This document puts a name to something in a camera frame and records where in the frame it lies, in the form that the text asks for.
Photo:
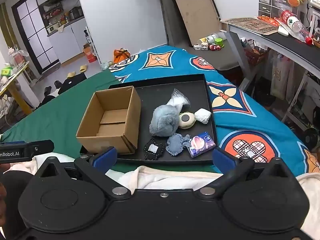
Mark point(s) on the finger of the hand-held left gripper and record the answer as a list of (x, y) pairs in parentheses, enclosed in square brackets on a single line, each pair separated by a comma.
[(42, 146)]

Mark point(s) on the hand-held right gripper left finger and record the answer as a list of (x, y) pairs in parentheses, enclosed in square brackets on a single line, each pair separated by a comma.
[(103, 158)]

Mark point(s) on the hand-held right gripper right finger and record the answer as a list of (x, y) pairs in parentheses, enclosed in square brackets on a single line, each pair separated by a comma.
[(222, 158)]

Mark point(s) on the brown cardboard box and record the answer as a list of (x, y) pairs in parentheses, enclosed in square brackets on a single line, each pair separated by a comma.
[(100, 140)]

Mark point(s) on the blue and pink carton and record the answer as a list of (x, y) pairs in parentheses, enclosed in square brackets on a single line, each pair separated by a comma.
[(202, 145)]

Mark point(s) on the white soft ball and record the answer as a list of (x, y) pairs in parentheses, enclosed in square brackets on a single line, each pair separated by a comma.
[(203, 116)]

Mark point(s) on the denim heart cushion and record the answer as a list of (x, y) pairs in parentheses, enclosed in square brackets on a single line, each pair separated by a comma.
[(175, 145)]

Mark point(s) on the fluffy blue-grey plush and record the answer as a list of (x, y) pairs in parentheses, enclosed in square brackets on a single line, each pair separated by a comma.
[(162, 120)]

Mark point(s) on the black shallow tray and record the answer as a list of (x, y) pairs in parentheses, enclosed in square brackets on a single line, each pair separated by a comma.
[(162, 90)]

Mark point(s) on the green bed sheet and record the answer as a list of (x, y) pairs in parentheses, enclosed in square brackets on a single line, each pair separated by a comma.
[(57, 115)]

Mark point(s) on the black pouch with white patch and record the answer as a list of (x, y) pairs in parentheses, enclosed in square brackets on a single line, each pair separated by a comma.
[(153, 150)]

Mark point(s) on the green white round toy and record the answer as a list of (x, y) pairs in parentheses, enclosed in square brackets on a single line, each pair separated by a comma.
[(186, 121)]

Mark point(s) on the black shoe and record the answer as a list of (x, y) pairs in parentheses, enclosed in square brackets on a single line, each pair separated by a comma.
[(58, 84), (47, 91)]

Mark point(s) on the white fleece blanket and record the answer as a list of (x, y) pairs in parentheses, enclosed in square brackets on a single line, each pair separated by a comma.
[(160, 180)]

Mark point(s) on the yellow table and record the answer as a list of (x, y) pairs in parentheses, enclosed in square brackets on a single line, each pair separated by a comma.
[(12, 82)]

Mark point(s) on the clear bag of white stuffing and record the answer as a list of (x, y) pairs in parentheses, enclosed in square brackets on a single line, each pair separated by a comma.
[(178, 101)]

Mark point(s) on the yellow slipper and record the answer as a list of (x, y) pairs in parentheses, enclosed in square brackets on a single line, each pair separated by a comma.
[(71, 75), (83, 68)]

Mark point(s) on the black floor fan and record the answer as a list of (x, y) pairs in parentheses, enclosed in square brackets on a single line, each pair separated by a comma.
[(310, 138)]

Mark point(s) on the white and green bag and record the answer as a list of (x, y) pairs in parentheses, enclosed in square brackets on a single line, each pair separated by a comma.
[(106, 65)]

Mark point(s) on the orange cardboard box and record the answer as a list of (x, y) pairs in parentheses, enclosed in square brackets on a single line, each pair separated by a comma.
[(90, 53)]

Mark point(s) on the orange bag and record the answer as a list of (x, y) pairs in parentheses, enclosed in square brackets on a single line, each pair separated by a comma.
[(122, 56)]

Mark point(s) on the blue printed blanket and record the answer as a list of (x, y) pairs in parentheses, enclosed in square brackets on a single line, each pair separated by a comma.
[(180, 62)]

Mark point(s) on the black framed glass door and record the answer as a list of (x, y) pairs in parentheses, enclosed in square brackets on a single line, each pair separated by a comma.
[(35, 35)]

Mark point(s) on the small red toys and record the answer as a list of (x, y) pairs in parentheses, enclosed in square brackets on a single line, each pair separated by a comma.
[(214, 47)]

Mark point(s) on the white charger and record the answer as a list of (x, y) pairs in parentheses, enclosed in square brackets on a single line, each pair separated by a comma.
[(196, 47)]

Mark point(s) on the green cup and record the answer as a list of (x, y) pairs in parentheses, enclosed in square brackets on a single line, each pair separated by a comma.
[(219, 42)]

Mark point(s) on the white desk with black top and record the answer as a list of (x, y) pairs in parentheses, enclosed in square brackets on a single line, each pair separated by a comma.
[(295, 47)]

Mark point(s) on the brown patterned mat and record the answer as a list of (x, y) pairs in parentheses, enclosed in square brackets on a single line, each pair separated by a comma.
[(250, 25)]

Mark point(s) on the large black tray lid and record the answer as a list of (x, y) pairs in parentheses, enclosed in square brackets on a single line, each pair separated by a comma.
[(197, 17)]

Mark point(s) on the grey upright board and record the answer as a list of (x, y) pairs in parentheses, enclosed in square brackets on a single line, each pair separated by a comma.
[(170, 17)]

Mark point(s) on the clear bottle with red label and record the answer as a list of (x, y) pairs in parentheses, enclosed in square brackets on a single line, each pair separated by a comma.
[(293, 22)]

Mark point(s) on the grey drawer organizer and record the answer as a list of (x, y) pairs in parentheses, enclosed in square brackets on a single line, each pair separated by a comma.
[(266, 2)]

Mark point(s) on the orange plush toy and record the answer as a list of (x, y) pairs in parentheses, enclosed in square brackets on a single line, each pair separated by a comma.
[(294, 1)]

